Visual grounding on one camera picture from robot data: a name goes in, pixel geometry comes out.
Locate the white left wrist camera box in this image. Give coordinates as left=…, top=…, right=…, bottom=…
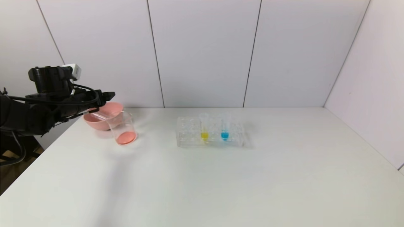
left=61, top=64, right=82, bottom=80

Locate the test tube with yellow pigment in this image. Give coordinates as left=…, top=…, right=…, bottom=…
left=199, top=112, right=210, bottom=143

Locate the clear plastic test tube rack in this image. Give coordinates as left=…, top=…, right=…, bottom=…
left=176, top=116, right=246, bottom=148

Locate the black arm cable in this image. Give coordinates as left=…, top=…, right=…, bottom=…
left=70, top=83, right=100, bottom=105

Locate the clear glass beaker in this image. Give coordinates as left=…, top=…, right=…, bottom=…
left=107, top=111, right=138, bottom=146

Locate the pink bowl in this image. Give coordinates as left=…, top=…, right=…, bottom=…
left=83, top=102, right=124, bottom=131

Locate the test tube with blue pigment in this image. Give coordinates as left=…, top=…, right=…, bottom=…
left=220, top=112, right=230, bottom=142

